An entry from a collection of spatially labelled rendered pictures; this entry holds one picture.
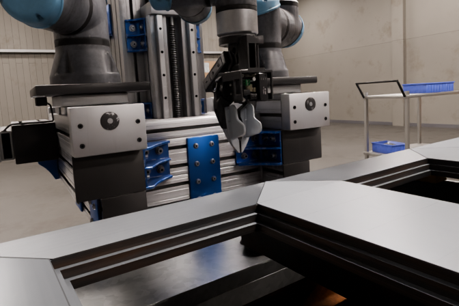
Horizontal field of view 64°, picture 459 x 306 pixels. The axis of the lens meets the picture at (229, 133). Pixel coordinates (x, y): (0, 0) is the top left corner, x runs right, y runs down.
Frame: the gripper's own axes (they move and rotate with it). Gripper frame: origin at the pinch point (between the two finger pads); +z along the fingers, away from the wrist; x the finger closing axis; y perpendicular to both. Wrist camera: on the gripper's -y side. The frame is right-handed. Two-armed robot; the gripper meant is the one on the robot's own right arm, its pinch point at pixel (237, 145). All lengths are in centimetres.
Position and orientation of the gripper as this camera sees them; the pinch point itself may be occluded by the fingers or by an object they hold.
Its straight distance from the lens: 71.0
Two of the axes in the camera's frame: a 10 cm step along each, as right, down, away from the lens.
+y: 5.6, 0.6, -8.3
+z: 0.6, 9.9, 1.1
